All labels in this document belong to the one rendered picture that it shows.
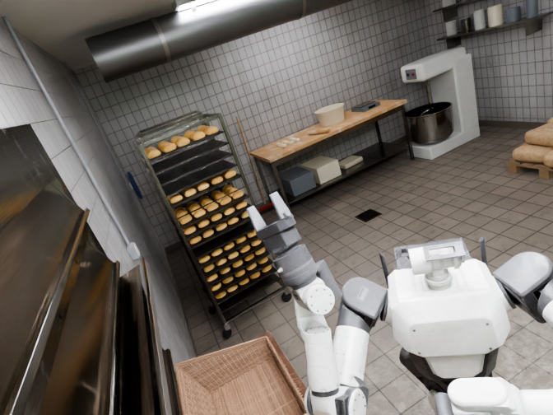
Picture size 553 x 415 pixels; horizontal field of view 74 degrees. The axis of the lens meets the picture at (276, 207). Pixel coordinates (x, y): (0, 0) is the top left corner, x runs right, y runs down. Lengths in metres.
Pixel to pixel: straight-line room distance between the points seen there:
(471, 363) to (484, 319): 0.16
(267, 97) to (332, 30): 1.41
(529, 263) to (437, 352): 0.31
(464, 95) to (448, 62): 0.55
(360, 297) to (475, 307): 0.27
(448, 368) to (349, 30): 5.48
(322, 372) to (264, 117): 4.78
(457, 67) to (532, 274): 5.01
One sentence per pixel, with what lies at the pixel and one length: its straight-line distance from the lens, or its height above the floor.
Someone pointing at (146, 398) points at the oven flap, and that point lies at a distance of 1.04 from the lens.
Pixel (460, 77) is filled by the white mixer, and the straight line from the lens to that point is 5.95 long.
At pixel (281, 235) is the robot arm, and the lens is 0.83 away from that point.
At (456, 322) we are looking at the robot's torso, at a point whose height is 1.35.
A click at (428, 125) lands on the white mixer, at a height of 0.49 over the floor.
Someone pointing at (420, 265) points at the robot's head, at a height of 1.48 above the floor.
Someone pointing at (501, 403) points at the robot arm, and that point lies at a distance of 0.91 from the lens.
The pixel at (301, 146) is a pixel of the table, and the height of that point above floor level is 0.88.
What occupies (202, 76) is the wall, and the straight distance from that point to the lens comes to 5.23.
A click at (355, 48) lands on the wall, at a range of 6.18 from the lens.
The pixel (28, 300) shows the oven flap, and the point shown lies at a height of 1.76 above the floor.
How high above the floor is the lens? 2.04
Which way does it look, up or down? 22 degrees down
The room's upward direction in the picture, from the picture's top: 20 degrees counter-clockwise
